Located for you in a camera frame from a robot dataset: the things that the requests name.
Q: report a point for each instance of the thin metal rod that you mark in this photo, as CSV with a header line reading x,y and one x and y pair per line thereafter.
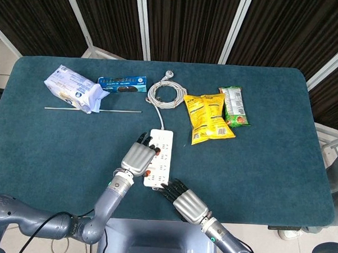
x,y
119,111

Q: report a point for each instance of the white metal rack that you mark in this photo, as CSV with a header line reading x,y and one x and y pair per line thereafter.
x,y
329,139

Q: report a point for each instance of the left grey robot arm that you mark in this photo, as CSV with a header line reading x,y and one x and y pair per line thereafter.
x,y
106,205

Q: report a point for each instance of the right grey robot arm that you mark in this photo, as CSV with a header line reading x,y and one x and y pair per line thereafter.
x,y
225,241

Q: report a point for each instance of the blue-grey robot torso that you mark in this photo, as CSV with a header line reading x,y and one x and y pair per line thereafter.
x,y
158,241

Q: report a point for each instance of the dark folding screen partition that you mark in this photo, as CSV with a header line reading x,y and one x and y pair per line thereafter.
x,y
190,23

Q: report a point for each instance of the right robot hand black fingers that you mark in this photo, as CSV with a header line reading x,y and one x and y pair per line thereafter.
x,y
189,205

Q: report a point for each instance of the green snack bag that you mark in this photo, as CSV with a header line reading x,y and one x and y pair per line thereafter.
x,y
235,107

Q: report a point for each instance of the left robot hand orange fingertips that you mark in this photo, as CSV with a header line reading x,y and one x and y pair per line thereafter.
x,y
138,160

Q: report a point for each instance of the yellow snack bag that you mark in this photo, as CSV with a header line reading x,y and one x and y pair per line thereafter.
x,y
207,117

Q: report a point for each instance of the teal table cloth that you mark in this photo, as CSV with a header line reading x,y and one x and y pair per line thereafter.
x,y
58,155

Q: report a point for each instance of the blue cookie box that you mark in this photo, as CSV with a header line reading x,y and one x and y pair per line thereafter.
x,y
123,84

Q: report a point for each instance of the white power strip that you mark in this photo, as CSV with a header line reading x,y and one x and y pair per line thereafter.
x,y
164,160

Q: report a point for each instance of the white blue wipes pack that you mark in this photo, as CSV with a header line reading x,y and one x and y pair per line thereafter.
x,y
72,88

